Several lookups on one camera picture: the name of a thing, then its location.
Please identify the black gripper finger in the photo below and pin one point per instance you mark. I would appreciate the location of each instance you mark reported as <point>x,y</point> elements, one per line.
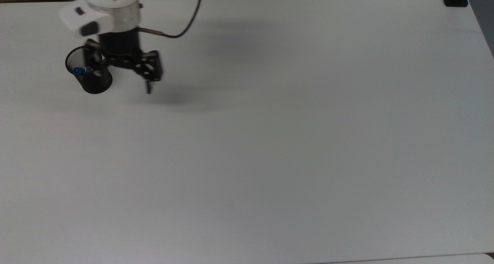
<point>93,59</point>
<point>149,87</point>

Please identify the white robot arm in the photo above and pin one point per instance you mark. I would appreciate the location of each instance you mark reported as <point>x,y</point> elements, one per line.
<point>108,9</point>

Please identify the blue and white marker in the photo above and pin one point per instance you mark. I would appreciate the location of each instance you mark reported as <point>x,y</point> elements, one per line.
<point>80,70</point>

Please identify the black mesh pen cup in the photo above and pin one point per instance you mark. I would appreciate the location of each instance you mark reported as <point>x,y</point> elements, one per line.
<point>94,80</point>

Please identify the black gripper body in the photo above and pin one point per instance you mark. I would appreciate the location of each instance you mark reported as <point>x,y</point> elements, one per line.
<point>121,49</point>

